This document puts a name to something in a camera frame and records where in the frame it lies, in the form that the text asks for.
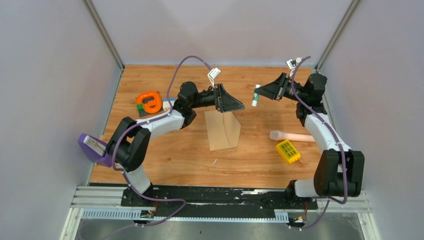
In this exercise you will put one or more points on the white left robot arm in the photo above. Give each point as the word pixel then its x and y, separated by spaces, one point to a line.
pixel 129 143

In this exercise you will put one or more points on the yellow building block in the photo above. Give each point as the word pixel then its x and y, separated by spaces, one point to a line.
pixel 288 152

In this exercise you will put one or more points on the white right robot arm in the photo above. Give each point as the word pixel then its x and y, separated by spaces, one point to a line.
pixel 339 172

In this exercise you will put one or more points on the pink toy microphone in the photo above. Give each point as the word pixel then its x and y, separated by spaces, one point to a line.
pixel 277 135

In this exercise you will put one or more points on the green building block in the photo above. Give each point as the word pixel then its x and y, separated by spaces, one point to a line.
pixel 140 107

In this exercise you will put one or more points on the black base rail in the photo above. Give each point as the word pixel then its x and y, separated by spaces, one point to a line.
pixel 216 202

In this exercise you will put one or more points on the white slotted cable duct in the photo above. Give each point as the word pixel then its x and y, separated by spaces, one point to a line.
pixel 137 215

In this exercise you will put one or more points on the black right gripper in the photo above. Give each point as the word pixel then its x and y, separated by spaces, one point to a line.
pixel 276 89

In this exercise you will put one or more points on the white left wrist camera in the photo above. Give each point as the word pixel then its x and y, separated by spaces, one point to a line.
pixel 212 75

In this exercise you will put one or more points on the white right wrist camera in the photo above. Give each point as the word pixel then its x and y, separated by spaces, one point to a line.
pixel 293 63

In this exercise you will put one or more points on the tan paper envelope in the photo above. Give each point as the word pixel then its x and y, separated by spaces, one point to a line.
pixel 223 130

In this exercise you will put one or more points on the orange curved toy track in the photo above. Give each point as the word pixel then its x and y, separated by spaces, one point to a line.
pixel 151 100

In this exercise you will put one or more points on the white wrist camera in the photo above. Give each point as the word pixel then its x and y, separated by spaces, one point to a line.
pixel 212 75
pixel 293 63

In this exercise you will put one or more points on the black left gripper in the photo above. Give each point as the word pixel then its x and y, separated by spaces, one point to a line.
pixel 225 103

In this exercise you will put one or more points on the dark grey building plate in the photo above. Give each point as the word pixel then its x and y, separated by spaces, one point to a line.
pixel 142 113

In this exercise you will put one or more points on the purple box with card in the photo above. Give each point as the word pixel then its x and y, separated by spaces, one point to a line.
pixel 95 150

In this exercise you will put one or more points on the white green glue stick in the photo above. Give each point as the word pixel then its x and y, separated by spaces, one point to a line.
pixel 255 97

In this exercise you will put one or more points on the white and blue building block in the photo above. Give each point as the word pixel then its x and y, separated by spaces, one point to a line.
pixel 168 103

